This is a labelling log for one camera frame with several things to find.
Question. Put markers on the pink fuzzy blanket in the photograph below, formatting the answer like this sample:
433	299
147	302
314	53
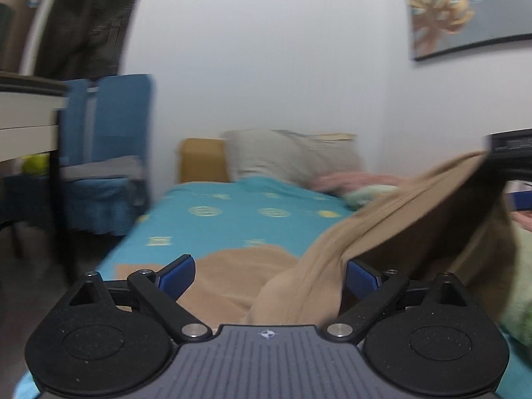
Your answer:
353	181

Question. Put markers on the grey seat cushion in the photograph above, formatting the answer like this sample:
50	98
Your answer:
102	168

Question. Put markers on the tan headboard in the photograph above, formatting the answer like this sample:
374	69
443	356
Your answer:
201	160

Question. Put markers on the tan pants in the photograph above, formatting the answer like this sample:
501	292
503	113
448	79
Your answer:
316	274

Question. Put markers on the gold leaf wall picture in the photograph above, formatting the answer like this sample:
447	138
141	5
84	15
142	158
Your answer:
461	8

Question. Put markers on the white desk with dark legs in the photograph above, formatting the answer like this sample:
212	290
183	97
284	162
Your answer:
25	116

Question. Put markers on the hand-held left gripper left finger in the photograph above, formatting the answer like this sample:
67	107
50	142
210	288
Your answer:
179	276

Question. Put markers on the dark hanging clothing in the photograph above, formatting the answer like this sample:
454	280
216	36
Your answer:
87	20

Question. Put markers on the blue covered chair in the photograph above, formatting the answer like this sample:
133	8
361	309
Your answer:
116	124

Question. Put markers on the grey pillow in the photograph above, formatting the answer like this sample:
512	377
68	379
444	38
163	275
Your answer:
286	158

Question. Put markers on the teal patterned bed sheet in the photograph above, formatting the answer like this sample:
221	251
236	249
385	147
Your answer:
232	220

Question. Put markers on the green printed blanket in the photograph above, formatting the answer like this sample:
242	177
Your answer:
517	291

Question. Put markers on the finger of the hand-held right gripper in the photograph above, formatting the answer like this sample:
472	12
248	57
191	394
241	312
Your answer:
510	143
521	201

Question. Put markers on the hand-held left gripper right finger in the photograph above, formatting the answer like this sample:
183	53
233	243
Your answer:
360	278

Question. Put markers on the yellow-green object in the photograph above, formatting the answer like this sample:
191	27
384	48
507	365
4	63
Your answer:
36	164

